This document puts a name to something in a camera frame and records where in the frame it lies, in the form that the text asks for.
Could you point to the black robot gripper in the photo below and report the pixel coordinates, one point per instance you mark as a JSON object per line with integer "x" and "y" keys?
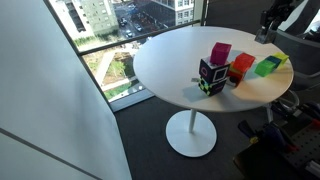
{"x": 280, "y": 8}

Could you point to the yellow-green embossed dice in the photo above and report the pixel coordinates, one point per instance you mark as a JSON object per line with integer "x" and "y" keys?
{"x": 282, "y": 57}

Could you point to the teal blue embossed dice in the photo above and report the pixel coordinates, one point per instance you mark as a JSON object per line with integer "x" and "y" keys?
{"x": 275, "y": 61}

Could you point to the green embossed dice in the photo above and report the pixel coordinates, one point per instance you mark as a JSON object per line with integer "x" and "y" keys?
{"x": 264, "y": 68}

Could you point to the orange-red cube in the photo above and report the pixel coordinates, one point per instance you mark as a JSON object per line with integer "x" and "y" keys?
{"x": 244, "y": 62}

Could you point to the magenta cube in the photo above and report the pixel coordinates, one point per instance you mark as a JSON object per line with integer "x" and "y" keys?
{"x": 220, "y": 53}

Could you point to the multicoloured fabric cube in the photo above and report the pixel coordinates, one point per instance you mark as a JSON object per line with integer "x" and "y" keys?
{"x": 235, "y": 78}

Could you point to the dark window mullion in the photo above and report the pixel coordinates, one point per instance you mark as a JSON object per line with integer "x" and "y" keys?
{"x": 204, "y": 13}

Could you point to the blue and black fabric cube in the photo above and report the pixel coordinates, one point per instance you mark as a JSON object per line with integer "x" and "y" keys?
{"x": 213, "y": 72}

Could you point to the black checkered fabric cube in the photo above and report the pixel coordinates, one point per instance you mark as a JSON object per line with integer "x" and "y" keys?
{"x": 211, "y": 88}

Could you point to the black perforated mounting board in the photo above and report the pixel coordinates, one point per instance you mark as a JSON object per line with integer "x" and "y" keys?
{"x": 300, "y": 146}

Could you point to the gray metal bracket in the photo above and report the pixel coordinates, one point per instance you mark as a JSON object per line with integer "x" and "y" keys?
{"x": 269, "y": 113}

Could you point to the white table pedestal base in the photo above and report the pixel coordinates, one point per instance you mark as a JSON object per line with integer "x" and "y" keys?
{"x": 191, "y": 136}

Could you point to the dark window rail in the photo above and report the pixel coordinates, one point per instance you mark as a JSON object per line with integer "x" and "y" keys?
{"x": 133, "y": 36}

